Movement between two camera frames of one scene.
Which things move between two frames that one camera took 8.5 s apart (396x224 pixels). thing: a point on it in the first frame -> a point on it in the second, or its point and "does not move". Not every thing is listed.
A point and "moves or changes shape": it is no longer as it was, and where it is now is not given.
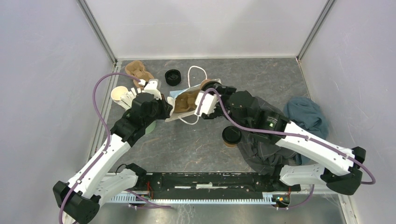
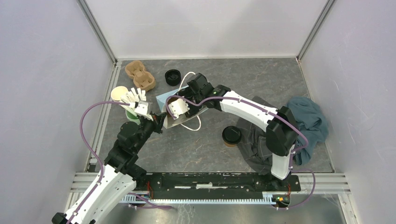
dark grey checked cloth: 265,157 does not move
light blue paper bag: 174,115 moves or changes shape
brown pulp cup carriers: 136,68 does not move
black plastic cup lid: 231,134 does not move
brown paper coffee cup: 230,145 does not move
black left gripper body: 159,111 -> 154,125
